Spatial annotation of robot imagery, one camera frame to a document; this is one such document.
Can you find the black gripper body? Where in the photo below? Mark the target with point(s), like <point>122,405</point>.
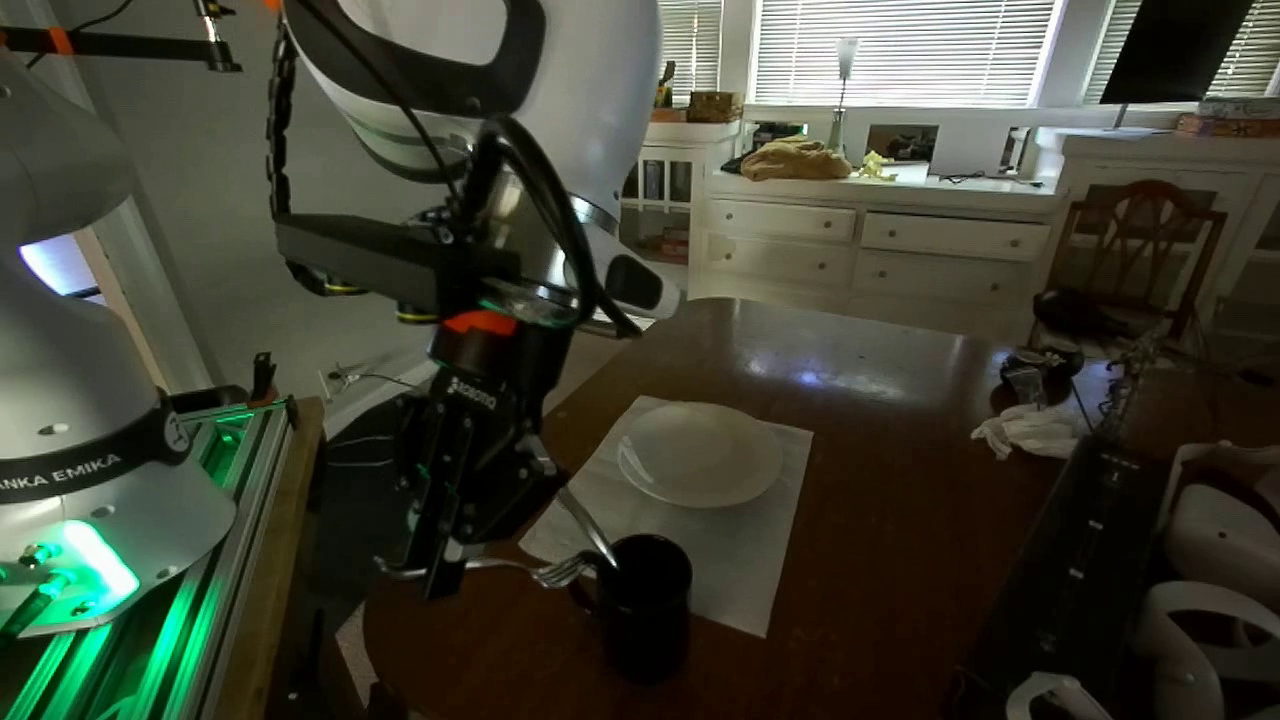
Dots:
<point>487,427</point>

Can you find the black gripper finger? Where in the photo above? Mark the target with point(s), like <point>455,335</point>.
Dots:
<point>498,523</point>
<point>445,563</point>

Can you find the black mug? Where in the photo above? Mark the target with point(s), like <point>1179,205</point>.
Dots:
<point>649,604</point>

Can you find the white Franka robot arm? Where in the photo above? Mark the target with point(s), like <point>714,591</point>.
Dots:
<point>602,81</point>

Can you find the white plate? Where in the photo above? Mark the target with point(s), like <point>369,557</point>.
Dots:
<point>703,455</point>

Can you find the white paper towel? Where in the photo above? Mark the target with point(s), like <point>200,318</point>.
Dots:
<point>745,563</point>

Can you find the green lit aluminium stand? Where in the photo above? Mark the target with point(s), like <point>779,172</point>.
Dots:
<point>160,643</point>

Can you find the white glass door cabinet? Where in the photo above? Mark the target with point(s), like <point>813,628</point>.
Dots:
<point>694,144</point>

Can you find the white drawer sideboard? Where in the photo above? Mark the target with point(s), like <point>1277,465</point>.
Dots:
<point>803,267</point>

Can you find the small brown box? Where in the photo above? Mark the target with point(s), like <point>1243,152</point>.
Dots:
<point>710,105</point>

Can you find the yellow bread loaf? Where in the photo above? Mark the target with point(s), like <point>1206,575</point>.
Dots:
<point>794,163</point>

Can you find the narrow white window blind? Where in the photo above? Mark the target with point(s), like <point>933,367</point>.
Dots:
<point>1260,62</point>
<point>703,41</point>

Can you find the tall slim candlestick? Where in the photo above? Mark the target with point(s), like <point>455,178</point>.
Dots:
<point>847,92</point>

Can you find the black mounting rod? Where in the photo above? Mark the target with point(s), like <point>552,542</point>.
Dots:
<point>133,46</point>

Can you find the crumpled white tissue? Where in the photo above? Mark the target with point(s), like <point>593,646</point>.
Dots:
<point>1025,430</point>

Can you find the wide white window blind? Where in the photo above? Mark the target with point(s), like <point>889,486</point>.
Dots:
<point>904,46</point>

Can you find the long black box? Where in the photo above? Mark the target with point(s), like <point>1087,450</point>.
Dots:
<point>1067,575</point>

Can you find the dark wooden chair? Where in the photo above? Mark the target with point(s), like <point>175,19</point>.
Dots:
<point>1134,212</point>

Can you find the white VR controller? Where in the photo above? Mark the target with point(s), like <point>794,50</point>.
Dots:
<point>1223,533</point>

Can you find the black flat screen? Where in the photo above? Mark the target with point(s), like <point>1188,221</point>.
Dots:
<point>1173,46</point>

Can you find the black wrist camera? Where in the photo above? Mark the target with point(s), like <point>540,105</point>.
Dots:
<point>360,260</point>

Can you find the dark picture frame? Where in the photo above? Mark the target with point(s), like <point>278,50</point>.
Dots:
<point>900,140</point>

